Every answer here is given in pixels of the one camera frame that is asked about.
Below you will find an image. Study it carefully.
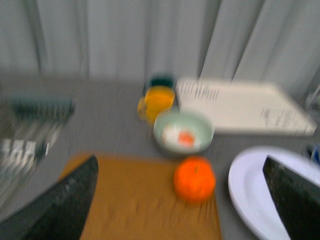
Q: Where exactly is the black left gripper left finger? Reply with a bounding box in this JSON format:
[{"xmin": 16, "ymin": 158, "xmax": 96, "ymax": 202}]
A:
[{"xmin": 0, "ymin": 155, "xmax": 99, "ymax": 240}]

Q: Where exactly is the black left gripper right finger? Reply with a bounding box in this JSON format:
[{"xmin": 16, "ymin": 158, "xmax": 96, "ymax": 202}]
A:
[{"xmin": 262, "ymin": 155, "xmax": 320, "ymax": 240}]

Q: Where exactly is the white ribbed plate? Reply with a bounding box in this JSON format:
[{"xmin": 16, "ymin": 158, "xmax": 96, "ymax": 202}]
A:
[{"xmin": 228, "ymin": 145, "xmax": 320, "ymax": 240}]

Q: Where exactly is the orange fruit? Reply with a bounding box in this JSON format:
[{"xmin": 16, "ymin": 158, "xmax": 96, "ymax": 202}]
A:
[{"xmin": 173, "ymin": 155, "xmax": 216, "ymax": 204}]

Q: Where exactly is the wooden cutting board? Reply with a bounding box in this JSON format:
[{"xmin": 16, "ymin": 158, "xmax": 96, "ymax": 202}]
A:
[{"xmin": 57, "ymin": 151, "xmax": 223, "ymax": 240}]

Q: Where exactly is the metal dish rack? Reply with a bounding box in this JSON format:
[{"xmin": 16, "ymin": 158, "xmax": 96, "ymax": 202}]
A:
[{"xmin": 0, "ymin": 95, "xmax": 76, "ymax": 214}]

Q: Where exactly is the cream bear serving tray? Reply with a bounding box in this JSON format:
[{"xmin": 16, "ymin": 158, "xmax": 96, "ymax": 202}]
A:
[{"xmin": 175, "ymin": 78, "xmax": 317, "ymax": 136}]

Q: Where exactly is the light green bowl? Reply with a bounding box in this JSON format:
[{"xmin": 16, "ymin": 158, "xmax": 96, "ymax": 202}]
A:
[{"xmin": 153, "ymin": 109, "xmax": 215, "ymax": 156}]

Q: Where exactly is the toy fried egg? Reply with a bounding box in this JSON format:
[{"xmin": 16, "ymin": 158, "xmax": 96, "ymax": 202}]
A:
[{"xmin": 161, "ymin": 125, "xmax": 201, "ymax": 150}]

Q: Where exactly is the yellow mug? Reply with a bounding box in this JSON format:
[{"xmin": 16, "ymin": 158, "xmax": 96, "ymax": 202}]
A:
[{"xmin": 137, "ymin": 85, "xmax": 176, "ymax": 125}]

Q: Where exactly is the dark green mug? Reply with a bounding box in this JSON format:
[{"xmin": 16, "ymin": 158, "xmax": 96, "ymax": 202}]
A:
[{"xmin": 148, "ymin": 73, "xmax": 175, "ymax": 89}]

